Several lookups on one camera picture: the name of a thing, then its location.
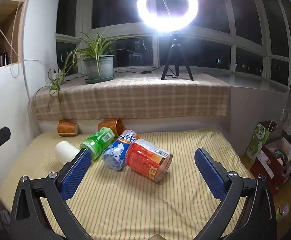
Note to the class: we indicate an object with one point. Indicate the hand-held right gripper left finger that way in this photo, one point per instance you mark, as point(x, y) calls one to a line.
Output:
point(76, 172)

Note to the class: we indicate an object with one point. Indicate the copper coloured cup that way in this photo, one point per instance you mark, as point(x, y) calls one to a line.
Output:
point(66, 128)
point(109, 127)

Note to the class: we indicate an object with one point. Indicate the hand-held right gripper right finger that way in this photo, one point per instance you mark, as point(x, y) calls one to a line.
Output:
point(210, 176)

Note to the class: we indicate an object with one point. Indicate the wooden shelf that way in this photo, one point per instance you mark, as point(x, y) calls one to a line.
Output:
point(8, 5)

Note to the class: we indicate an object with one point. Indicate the white plastic cup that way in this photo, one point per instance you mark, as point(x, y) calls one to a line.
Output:
point(65, 150)

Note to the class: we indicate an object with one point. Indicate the spider plant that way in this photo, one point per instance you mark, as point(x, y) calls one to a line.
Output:
point(91, 43)

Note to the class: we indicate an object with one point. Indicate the yellow striped cloth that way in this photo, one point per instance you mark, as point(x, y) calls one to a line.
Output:
point(140, 205)

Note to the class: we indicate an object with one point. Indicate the black tripod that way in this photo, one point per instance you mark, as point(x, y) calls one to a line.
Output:
point(176, 52)

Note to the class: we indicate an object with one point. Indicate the green pot saucer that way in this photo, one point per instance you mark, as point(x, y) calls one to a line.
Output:
point(103, 79)

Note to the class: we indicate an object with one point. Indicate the green printed plastic cup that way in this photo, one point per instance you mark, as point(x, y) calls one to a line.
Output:
point(98, 142)

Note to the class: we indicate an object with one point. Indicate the grey-green flower pot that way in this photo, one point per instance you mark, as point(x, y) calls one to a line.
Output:
point(99, 66)

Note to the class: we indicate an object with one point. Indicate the blue printed plastic cup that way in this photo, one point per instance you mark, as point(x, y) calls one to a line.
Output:
point(115, 153)

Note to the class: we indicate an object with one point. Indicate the red cardboard box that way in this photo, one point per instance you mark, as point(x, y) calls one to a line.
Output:
point(265, 167)

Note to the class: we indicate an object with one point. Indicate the dark bottle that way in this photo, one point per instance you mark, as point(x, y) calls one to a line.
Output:
point(3, 58)

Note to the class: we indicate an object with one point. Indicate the orange printed plastic cup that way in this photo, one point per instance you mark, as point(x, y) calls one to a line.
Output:
point(145, 160)

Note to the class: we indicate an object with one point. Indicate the beige checked cloth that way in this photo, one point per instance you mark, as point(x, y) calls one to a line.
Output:
point(140, 97)

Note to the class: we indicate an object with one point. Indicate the green paper bag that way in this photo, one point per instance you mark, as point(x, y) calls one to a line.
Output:
point(259, 142)

